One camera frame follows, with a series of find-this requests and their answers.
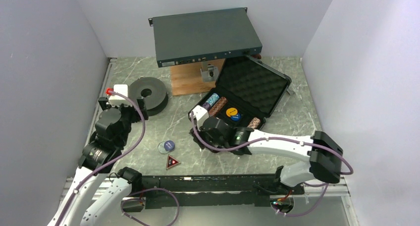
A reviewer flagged black poker set case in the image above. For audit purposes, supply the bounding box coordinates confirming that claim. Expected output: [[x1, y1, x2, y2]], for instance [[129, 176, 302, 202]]
[[197, 56, 292, 147]]

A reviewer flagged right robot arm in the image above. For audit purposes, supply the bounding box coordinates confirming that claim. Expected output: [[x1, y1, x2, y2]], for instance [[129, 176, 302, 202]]
[[189, 114, 344, 194]]

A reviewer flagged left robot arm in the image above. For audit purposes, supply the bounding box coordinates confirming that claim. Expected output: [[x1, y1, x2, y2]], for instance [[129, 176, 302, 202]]
[[48, 95, 149, 226]]

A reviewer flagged blue big blind button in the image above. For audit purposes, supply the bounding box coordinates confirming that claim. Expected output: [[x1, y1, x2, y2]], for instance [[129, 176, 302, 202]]
[[230, 113, 242, 122]]

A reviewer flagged yellow dealer button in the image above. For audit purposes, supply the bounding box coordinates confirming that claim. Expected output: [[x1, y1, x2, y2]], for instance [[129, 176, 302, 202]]
[[225, 108, 238, 117]]

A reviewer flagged purple poker chip stack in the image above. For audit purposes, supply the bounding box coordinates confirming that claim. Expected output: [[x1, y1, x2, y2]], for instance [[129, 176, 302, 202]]
[[202, 102, 211, 111]]

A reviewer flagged brown orange chip stack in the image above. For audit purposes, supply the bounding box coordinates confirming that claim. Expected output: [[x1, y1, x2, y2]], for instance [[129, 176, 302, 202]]
[[209, 97, 227, 116]]

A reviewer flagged light blue chip stack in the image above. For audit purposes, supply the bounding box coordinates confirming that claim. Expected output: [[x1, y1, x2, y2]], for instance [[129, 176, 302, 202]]
[[205, 93, 220, 107]]

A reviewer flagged black filament spool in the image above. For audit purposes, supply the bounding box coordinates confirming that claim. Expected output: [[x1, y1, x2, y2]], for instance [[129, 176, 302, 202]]
[[128, 77, 169, 116]]

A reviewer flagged blue small blind button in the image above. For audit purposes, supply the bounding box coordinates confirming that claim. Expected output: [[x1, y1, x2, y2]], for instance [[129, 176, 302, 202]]
[[163, 140, 175, 152]]

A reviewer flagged red black triangle token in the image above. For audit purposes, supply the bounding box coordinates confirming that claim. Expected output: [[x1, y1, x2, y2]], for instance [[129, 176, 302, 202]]
[[166, 155, 181, 170]]

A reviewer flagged wooden board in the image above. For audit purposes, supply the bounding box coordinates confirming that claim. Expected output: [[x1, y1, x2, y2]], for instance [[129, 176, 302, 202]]
[[170, 62, 215, 96]]

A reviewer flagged grey metal bar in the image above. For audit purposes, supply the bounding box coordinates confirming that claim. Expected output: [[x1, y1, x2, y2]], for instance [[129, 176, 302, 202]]
[[286, 89, 295, 96]]

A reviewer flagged grey rack server box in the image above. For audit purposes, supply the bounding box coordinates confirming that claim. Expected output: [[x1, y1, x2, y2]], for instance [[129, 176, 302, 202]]
[[149, 7, 263, 67]]

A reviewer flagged grey metal stand bracket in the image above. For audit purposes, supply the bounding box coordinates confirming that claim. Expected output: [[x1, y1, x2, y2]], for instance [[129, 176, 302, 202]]
[[200, 61, 219, 82]]

